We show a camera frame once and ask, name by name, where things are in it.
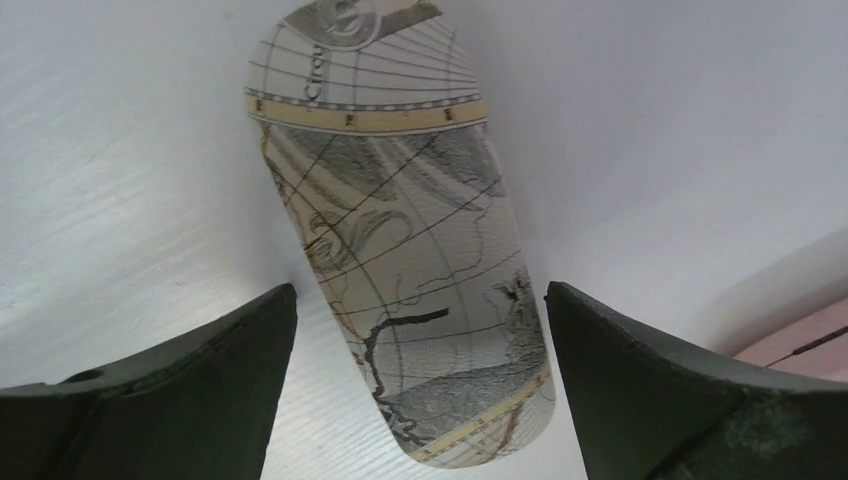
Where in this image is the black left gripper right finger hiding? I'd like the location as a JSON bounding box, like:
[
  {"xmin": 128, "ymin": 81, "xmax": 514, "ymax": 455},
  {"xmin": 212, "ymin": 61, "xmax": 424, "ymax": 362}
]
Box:
[{"xmin": 545, "ymin": 282, "xmax": 847, "ymax": 479}]

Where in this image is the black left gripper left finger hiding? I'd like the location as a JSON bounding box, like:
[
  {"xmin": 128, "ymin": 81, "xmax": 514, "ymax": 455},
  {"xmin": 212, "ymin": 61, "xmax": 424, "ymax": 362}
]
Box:
[{"xmin": 1, "ymin": 284, "xmax": 297, "ymax": 479}]

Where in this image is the pink glasses case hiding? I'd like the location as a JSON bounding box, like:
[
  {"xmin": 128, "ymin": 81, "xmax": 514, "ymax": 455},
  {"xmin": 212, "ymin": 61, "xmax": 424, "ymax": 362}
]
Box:
[{"xmin": 734, "ymin": 299, "xmax": 847, "ymax": 383}]

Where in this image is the map print glasses case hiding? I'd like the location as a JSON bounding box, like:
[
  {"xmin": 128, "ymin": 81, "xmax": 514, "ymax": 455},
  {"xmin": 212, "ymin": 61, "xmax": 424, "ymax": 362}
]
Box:
[{"xmin": 244, "ymin": 1, "xmax": 555, "ymax": 469}]

